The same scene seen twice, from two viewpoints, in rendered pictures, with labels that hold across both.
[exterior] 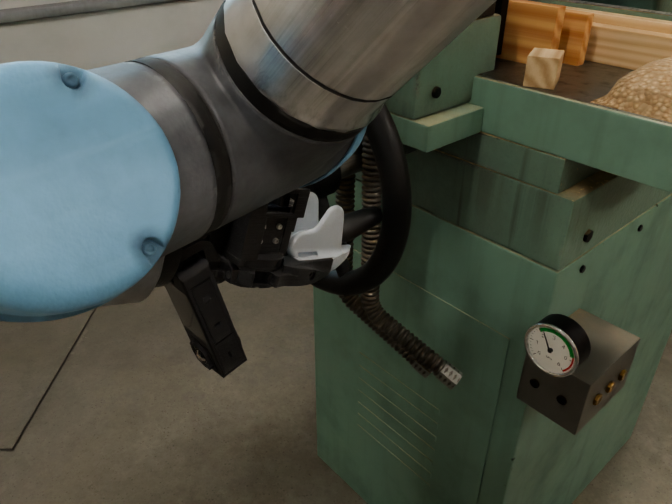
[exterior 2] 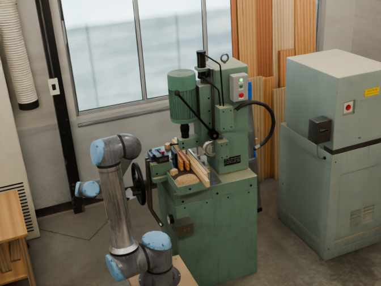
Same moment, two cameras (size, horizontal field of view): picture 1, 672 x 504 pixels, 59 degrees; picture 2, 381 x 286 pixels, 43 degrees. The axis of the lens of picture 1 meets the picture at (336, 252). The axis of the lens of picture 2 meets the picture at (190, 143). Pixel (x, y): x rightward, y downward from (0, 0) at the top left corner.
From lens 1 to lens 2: 2.58 m
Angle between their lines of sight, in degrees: 21
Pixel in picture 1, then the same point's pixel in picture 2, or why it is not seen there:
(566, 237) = (175, 201)
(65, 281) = (90, 194)
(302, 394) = not seen: hidden behind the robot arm
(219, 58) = not seen: hidden behind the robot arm
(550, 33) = (180, 164)
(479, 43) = (166, 165)
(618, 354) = (185, 224)
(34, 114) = (90, 184)
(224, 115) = not seen: hidden behind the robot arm
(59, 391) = (104, 228)
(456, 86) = (162, 172)
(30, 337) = (100, 213)
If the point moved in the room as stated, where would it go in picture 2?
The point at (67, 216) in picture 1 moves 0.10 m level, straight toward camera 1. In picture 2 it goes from (91, 190) to (89, 200)
